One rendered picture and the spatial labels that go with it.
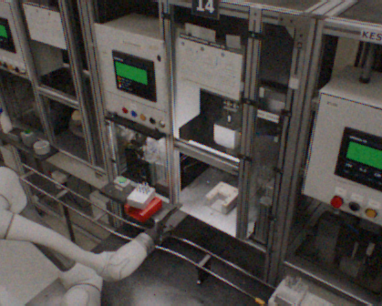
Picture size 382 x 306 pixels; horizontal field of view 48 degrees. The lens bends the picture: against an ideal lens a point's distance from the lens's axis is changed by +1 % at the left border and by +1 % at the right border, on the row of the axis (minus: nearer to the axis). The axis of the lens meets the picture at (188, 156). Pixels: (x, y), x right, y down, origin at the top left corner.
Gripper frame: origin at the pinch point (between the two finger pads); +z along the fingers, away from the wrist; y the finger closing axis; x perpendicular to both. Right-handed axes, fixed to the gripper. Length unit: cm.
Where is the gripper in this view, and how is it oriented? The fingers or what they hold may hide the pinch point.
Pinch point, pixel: (177, 213)
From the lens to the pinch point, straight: 194.7
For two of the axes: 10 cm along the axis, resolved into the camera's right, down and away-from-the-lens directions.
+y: -0.2, -8.2, -5.8
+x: -8.0, -3.3, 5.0
